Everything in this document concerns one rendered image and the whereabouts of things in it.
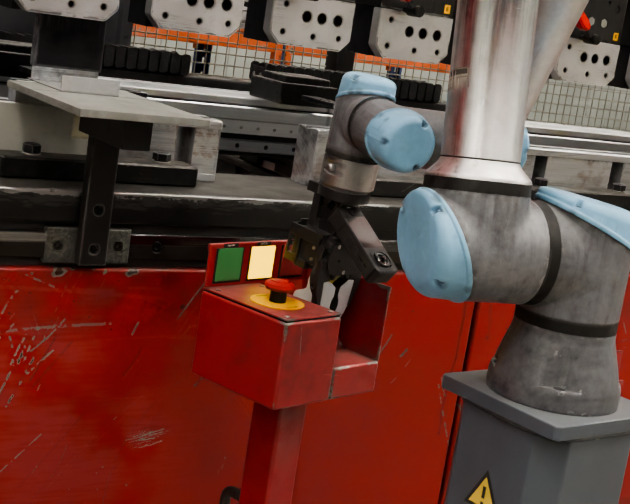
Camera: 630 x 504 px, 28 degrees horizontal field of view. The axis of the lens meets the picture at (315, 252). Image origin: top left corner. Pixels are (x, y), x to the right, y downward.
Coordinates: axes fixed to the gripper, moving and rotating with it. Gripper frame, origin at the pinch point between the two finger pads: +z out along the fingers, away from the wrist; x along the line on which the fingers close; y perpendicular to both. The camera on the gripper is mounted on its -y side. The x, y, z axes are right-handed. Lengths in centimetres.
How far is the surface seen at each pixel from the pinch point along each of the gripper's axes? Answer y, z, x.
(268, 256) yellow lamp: 9.5, -8.0, 4.0
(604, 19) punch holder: 16, -47, -78
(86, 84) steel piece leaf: 32.6, -25.6, 21.7
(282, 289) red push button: -0.4, -7.2, 10.9
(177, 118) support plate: 14.5, -25.6, 20.7
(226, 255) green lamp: 9.5, -8.5, 12.1
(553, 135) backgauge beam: 35, -21, -104
